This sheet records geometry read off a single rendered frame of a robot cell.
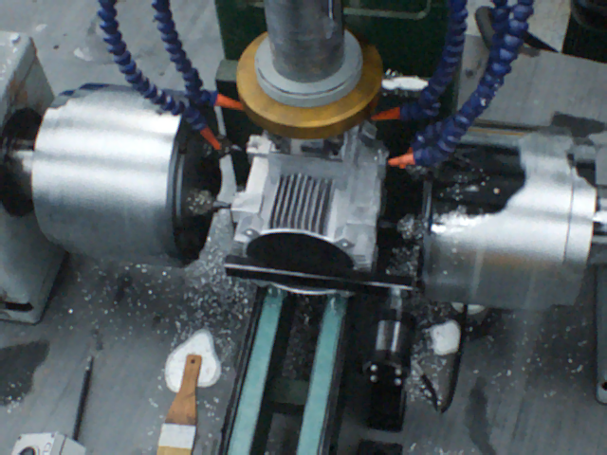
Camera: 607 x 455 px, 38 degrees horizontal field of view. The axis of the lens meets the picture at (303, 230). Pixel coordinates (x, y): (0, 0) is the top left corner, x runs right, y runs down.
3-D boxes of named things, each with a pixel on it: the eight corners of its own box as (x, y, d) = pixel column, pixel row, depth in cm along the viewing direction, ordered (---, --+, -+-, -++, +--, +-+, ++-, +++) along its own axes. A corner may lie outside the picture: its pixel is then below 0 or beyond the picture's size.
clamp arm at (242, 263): (414, 283, 119) (229, 261, 123) (415, 272, 117) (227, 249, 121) (412, 306, 117) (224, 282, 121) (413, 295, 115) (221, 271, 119)
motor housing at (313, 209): (267, 182, 141) (254, 100, 125) (387, 195, 138) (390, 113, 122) (239, 290, 130) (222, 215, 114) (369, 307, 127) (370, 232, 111)
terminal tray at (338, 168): (285, 119, 127) (282, 84, 121) (359, 127, 126) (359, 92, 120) (268, 187, 121) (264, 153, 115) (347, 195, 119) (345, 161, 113)
